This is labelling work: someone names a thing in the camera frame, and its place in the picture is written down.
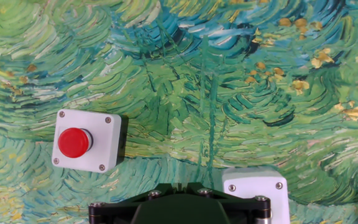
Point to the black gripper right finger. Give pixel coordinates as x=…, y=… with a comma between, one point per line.
x=247, y=208

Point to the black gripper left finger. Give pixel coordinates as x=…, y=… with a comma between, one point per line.
x=120, y=208

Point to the grey box green button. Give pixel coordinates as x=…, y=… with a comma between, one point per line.
x=253, y=183

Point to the white black box red button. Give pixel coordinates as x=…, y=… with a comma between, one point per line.
x=101, y=140

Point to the green blue painting cloth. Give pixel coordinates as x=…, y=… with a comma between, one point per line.
x=197, y=77

